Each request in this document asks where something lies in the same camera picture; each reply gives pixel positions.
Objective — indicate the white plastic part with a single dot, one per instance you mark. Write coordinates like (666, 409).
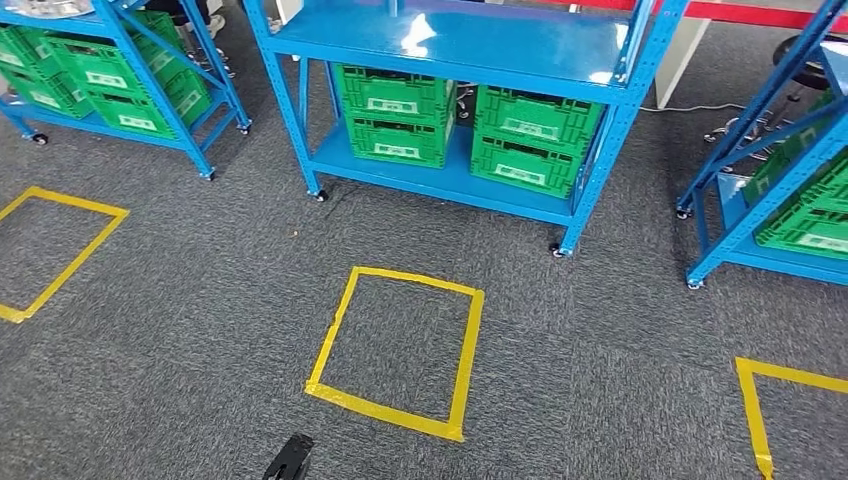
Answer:
(46, 6)

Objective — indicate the red barrier belt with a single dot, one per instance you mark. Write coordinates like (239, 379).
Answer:
(742, 12)

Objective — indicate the person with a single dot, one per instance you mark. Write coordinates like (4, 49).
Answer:
(215, 25)

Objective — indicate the blue metal shelf rack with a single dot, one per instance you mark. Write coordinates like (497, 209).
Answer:
(735, 225)
(464, 40)
(99, 126)

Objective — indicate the white desk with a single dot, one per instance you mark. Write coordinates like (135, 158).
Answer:
(679, 60)
(288, 10)

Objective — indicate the yellow floor tape square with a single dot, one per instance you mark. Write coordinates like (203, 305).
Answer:
(748, 411)
(79, 255)
(384, 411)

